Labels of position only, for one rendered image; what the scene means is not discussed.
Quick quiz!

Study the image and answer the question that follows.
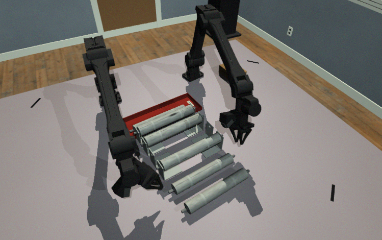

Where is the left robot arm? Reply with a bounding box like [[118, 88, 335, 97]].
[[182, 4, 261, 128]]

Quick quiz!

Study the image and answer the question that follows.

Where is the red scrap tray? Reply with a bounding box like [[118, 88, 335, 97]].
[[123, 93, 202, 131]]

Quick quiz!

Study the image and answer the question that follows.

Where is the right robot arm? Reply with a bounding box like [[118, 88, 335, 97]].
[[82, 35, 146, 198]]

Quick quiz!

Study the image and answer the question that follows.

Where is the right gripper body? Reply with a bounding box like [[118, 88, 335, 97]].
[[137, 160, 157, 188]]

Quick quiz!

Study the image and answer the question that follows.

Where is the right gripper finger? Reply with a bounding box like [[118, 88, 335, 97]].
[[151, 180, 159, 186], [146, 173, 163, 189]]

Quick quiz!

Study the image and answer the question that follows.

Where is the brown cardboard box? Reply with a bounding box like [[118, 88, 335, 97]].
[[219, 64, 228, 79]]

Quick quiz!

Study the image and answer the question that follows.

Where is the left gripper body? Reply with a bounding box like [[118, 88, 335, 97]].
[[230, 114, 254, 132]]

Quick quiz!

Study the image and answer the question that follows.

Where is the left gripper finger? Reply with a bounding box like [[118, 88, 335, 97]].
[[238, 129, 252, 145], [229, 127, 239, 142]]

